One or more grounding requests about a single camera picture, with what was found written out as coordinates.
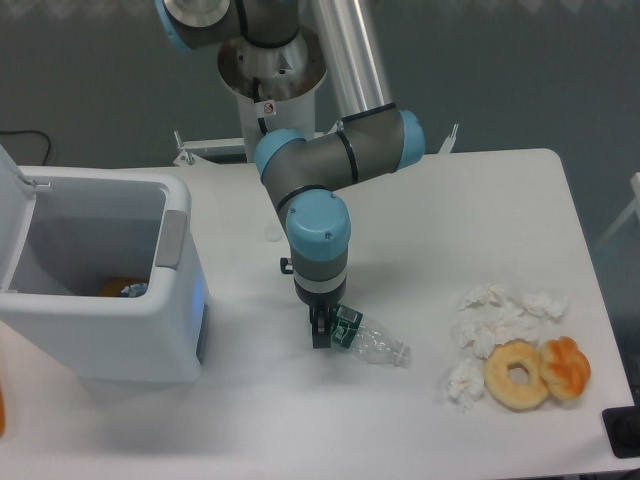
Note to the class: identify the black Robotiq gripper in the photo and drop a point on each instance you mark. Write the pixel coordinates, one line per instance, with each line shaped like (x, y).
(322, 314)

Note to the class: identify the crushed clear plastic bottle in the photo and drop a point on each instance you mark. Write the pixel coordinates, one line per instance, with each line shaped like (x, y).
(368, 340)

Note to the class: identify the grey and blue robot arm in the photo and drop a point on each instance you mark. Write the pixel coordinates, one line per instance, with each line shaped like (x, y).
(318, 116)

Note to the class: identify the small crumpled white tissue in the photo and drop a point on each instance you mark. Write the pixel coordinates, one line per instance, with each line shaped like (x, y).
(466, 385)

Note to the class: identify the large crumpled white tissue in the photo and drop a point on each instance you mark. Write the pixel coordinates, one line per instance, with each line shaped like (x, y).
(492, 314)

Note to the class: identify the crumpled wrapper inside bin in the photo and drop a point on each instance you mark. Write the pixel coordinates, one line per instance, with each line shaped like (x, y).
(134, 290)

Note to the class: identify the orange trash inside bin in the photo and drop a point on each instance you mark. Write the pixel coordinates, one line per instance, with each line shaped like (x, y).
(114, 286)

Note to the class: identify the white trash bin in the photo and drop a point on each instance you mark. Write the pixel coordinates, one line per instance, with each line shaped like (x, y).
(95, 225)

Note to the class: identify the orange glazed bread roll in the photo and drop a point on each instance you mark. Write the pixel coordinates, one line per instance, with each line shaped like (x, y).
(564, 368)

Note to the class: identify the black device at table edge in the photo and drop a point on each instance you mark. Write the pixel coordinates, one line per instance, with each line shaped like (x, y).
(622, 428)

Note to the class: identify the white trash bin lid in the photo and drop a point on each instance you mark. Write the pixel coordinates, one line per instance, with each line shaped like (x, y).
(18, 200)

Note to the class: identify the orange object at left edge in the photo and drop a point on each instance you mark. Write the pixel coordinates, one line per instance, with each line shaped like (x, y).
(2, 414)

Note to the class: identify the ring doughnut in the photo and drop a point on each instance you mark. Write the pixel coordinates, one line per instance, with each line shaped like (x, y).
(512, 376)

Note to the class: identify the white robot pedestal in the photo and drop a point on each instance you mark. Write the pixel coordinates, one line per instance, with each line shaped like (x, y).
(274, 88)

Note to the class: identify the white frame at right edge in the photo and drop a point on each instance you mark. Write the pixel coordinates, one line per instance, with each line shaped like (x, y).
(631, 210)

